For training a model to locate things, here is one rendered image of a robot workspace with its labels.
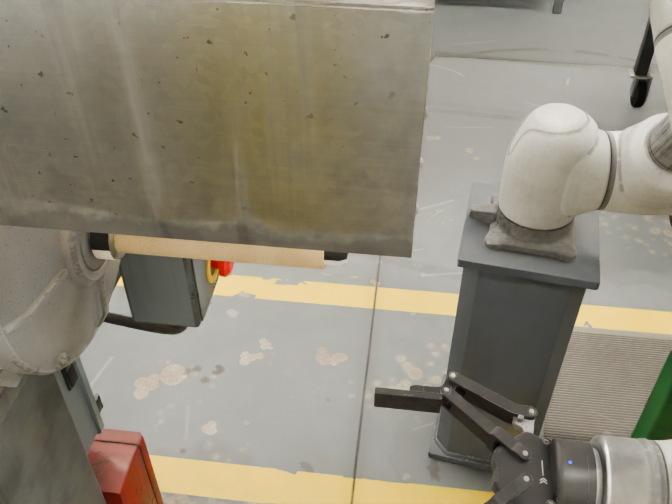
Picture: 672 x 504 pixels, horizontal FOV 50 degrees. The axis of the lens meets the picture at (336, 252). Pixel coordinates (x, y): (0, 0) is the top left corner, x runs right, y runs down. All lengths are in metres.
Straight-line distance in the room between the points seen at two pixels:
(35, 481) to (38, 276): 0.46
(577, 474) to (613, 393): 1.50
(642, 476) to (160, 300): 0.61
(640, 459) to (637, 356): 1.61
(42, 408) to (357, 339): 1.37
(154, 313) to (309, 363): 1.19
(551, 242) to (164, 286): 0.82
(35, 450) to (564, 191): 0.99
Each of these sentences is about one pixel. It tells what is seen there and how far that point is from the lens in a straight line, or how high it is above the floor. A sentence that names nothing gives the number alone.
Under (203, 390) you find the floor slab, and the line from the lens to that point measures 2.13.
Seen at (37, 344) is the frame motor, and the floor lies 1.21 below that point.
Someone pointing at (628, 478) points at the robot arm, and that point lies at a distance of 0.73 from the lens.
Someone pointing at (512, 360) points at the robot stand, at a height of 0.42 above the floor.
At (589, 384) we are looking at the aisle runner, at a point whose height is 0.00.
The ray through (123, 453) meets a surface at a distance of 1.28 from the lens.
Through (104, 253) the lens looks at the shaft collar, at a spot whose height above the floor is 1.25.
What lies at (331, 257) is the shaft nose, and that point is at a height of 1.25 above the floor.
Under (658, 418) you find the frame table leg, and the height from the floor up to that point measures 0.68.
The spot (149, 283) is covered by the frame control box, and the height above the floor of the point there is 1.00.
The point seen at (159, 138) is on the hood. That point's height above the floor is 1.45.
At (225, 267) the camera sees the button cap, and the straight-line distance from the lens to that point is 1.00.
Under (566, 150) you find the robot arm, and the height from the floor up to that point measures 0.94.
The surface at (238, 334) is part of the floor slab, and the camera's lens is 2.25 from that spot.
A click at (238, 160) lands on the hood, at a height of 1.44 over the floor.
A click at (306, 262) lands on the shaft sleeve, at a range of 0.60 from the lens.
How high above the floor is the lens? 1.65
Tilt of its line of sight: 41 degrees down
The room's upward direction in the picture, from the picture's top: straight up
